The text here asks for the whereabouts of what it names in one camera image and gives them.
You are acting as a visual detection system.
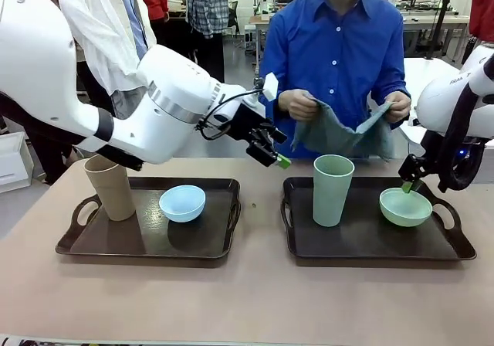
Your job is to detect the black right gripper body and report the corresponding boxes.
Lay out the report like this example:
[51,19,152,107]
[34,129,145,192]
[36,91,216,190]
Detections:
[398,153,430,181]

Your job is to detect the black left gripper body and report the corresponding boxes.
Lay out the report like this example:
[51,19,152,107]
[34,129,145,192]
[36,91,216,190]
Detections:
[226,101,273,147]

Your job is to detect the pale green bowl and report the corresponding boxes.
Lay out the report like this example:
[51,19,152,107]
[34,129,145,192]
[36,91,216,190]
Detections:
[379,187,433,228]

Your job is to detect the grey-teal cloth mat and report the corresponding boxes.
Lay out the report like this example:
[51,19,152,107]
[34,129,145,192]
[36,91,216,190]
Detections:
[291,97,395,162]

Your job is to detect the person left forearm blue sleeve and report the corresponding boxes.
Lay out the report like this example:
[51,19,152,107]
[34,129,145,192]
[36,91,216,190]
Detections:
[387,79,412,103]

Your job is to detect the person right forearm blue sleeve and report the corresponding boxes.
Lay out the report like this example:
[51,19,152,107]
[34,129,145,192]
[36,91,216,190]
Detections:
[264,89,297,131]

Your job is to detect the dark brown tray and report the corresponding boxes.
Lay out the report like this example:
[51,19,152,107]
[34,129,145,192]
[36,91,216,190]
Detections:
[55,177,242,269]
[280,175,478,268]

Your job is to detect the person right hand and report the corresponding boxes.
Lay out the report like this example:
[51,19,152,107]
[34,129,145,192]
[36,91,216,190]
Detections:
[278,88,320,124]

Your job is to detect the person left hand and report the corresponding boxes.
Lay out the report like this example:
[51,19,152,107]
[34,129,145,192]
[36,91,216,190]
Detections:
[383,92,412,124]

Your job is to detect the pale green tall cup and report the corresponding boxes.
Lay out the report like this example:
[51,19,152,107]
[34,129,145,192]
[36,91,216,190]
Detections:
[313,154,355,228]

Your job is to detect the light blue bowl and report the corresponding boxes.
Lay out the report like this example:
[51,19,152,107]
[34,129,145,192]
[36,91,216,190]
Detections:
[158,185,207,224]

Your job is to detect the person torso blue shirt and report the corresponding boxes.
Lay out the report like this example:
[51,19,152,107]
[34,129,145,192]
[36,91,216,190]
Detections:
[259,0,411,160]

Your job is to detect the bystander in plaid shirt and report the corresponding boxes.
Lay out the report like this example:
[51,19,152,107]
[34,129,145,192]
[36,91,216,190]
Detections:
[186,0,227,87]

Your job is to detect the grey background workbench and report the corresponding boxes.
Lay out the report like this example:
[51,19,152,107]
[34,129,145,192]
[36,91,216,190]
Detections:
[248,10,471,59]

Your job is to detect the tan tall cup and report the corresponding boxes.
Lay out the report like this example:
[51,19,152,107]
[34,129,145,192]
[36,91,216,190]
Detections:
[83,154,136,222]

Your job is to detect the black tripod stand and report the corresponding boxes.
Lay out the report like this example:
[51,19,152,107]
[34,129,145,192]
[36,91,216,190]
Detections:
[423,0,461,60]

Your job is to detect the bystander in white coat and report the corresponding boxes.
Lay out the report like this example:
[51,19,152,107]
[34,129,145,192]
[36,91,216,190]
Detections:
[59,0,158,120]

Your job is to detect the bystander in red jacket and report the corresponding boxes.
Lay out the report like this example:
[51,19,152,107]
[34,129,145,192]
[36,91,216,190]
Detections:
[468,0,494,42]

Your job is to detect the white storage box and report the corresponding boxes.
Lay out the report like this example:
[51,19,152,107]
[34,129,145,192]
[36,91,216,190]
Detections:
[0,131,31,193]

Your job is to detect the thin black camera cable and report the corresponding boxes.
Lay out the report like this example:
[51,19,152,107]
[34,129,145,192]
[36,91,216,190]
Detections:
[195,86,267,141]

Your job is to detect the thick black cable hose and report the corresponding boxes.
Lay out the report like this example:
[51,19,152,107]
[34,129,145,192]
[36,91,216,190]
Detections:
[437,78,488,193]

